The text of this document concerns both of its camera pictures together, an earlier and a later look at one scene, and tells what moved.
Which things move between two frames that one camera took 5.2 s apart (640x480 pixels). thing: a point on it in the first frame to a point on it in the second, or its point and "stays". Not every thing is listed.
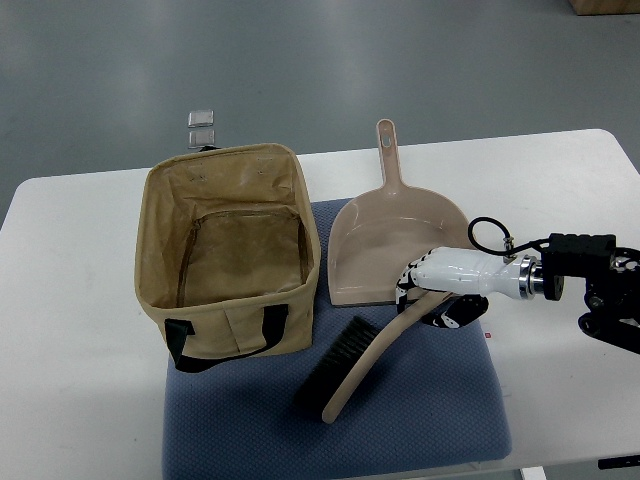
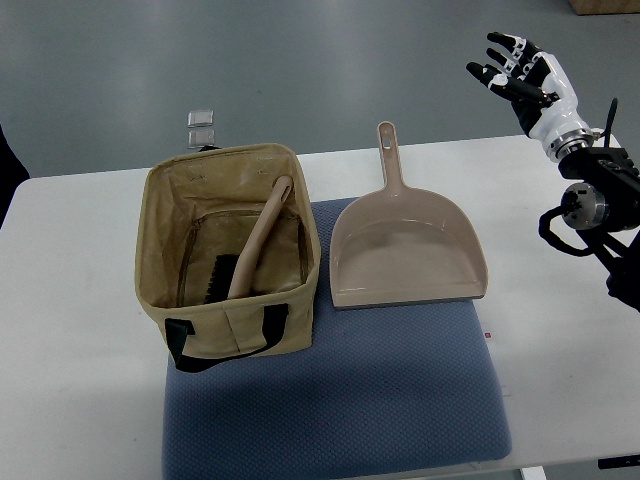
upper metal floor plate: [201, 118] stays
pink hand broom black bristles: [351, 355] to [232, 273]
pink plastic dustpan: [375, 235] stays
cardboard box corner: [604, 7] stays
